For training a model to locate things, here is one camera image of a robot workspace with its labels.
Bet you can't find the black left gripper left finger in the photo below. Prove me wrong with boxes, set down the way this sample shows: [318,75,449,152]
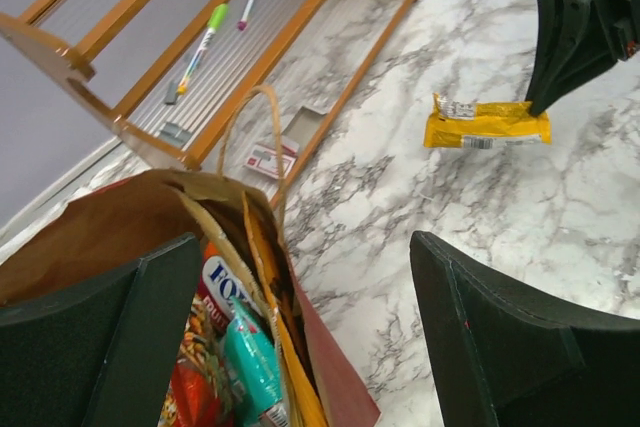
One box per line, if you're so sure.
[1,234,202,426]

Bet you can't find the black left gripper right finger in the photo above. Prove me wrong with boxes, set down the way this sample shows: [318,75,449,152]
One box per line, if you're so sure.
[410,231,639,426]

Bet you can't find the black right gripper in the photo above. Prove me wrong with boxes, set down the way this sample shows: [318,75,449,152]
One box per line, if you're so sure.
[525,0,639,117]

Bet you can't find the red yellow snack packet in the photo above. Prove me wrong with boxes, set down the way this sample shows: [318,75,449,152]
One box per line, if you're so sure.
[158,296,234,427]

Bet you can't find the brown and red paper bag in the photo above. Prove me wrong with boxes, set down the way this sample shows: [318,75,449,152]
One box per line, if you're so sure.
[1,169,380,426]

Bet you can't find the orange Fox's candy bag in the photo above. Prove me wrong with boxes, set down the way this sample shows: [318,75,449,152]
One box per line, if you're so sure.
[197,243,259,334]

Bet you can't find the yellow snack bar packet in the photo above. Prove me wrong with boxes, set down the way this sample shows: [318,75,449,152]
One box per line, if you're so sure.
[423,93,552,150]

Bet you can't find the teal mint candy bag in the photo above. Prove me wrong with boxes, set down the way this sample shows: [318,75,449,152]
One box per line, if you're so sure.
[222,297,289,427]

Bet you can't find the yellow honey dijon chips bag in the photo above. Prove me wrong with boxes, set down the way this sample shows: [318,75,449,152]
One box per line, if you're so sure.
[242,193,328,426]

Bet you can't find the red white staples box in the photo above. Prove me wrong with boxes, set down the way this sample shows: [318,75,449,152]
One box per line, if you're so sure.
[243,105,331,181]

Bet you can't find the wooden three-tier rack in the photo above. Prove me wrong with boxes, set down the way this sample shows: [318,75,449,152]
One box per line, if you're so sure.
[0,0,424,211]

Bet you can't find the green capped marker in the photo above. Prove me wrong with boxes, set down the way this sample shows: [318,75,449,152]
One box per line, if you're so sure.
[177,3,228,95]

